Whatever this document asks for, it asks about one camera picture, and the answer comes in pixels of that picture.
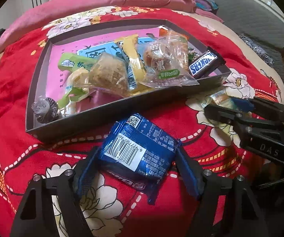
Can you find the small yellow cake packet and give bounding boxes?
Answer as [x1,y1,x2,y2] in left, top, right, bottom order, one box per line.
[202,90,237,110]

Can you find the Snickers bar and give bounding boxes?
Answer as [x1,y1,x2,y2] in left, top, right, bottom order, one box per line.
[189,47,225,79]

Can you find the blue cookie packet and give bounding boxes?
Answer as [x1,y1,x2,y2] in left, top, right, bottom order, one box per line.
[99,113,181,205]

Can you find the clear round biscuit packet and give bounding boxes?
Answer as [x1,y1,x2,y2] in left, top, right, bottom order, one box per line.
[141,37,199,88]

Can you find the small dark round candy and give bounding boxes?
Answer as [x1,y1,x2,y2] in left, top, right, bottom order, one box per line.
[31,96,59,124]

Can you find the gold wafer bar packet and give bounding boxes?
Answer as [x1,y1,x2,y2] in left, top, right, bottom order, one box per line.
[114,34,147,94]

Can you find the clear brown pastry packet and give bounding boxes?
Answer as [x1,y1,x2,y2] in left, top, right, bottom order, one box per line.
[89,52,130,97]

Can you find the green milk snack packet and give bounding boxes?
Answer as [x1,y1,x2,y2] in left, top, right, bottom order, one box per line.
[57,53,98,117]

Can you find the green dark candy packet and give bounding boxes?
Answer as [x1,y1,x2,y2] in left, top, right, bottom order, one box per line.
[188,48,200,65]

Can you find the orange rice cracker packet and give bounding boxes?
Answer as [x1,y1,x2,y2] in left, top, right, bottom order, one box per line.
[159,28,189,70]

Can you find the dark patterned cloth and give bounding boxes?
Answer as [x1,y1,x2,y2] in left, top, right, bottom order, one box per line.
[239,35,274,67]

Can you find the grey shallow tray box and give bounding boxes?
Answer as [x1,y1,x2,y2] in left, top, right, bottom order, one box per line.
[25,19,231,142]

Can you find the grey padded headboard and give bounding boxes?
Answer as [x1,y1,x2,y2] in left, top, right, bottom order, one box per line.
[182,0,284,68]

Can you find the colourful striped clothing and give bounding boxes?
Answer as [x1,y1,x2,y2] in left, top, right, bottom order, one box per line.
[195,0,219,14]

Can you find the pink blue children's book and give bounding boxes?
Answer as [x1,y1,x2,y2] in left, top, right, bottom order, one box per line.
[45,27,160,116]

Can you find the pink folded quilt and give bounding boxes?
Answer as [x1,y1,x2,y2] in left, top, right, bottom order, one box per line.
[0,0,223,53]

